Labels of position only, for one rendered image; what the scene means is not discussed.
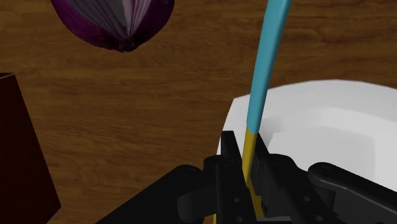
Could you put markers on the blue and yellow utensil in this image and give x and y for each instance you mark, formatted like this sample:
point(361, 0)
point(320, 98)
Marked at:
point(263, 80)

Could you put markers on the red onion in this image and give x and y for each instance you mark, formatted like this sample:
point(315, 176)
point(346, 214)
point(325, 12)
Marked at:
point(114, 21)

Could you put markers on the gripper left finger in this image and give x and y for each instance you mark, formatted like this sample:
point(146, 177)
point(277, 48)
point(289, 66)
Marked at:
point(198, 189)

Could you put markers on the dark red box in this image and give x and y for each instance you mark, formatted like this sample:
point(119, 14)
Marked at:
point(21, 161)

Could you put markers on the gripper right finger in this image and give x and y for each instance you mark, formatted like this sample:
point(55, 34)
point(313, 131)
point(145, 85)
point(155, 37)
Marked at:
point(297, 186)

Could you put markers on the white plate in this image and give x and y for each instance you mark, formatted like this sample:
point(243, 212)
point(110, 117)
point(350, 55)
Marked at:
point(325, 124)

